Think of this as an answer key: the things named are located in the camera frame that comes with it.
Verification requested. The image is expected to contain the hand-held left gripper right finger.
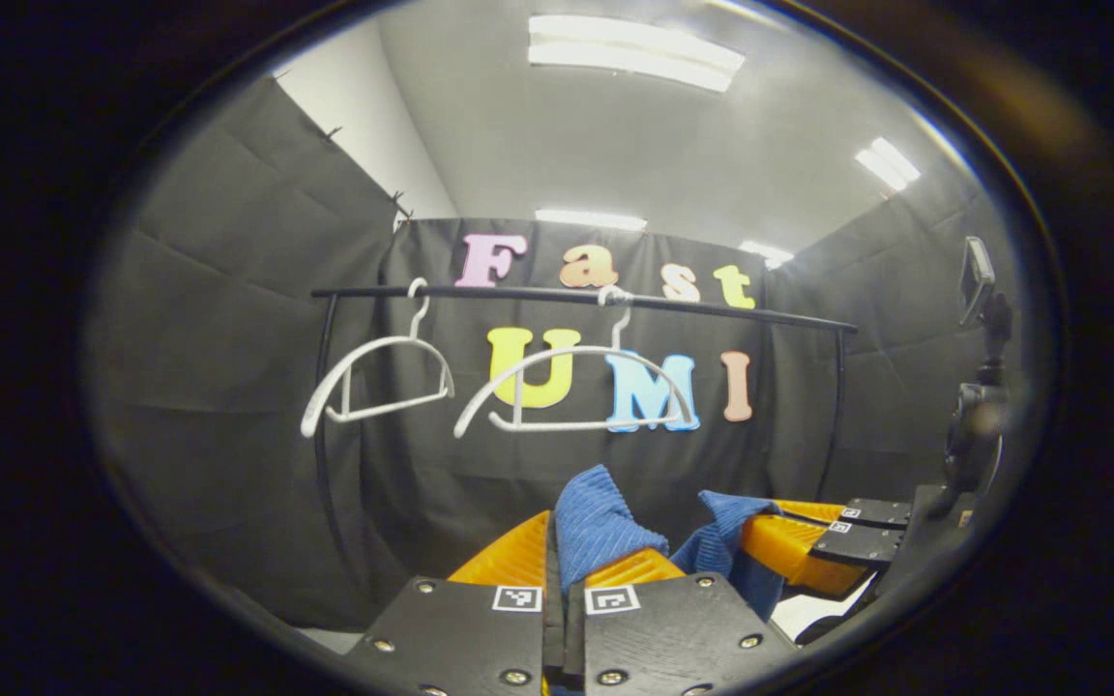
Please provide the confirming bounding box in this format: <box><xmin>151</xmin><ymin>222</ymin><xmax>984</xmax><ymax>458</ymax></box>
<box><xmin>565</xmin><ymin>546</ymin><xmax>800</xmax><ymax>696</ymax></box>

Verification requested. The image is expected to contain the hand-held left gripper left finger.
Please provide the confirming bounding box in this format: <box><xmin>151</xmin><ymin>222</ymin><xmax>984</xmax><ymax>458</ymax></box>
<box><xmin>342</xmin><ymin>510</ymin><xmax>564</xmax><ymax>696</ymax></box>

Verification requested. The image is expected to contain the blue corduroy jacket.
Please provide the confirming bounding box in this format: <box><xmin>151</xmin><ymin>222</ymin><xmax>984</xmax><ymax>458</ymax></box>
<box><xmin>553</xmin><ymin>464</ymin><xmax>786</xmax><ymax>622</ymax></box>

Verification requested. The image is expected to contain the white clothes hanger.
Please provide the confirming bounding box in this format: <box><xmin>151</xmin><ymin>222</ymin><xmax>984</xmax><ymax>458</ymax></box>
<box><xmin>301</xmin><ymin>277</ymin><xmax>456</xmax><ymax>440</ymax></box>
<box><xmin>453</xmin><ymin>285</ymin><xmax>695</xmax><ymax>441</ymax></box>

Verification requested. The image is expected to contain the white storage box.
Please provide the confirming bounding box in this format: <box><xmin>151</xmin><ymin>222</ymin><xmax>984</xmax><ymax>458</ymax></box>
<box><xmin>770</xmin><ymin>592</ymin><xmax>853</xmax><ymax>641</ymax></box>

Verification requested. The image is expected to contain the black backdrop cloth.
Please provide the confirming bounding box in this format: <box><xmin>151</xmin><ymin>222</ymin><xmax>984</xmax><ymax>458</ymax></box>
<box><xmin>93</xmin><ymin>77</ymin><xmax>1022</xmax><ymax>629</ymax></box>

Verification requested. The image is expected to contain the black metal garment rack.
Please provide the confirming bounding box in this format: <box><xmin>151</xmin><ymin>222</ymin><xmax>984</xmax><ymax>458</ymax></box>
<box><xmin>310</xmin><ymin>283</ymin><xmax>860</xmax><ymax>581</ymax></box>

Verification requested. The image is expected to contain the large ceiling light panel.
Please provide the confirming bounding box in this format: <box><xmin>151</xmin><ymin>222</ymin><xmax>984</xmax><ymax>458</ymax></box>
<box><xmin>528</xmin><ymin>14</ymin><xmax>747</xmax><ymax>94</ymax></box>

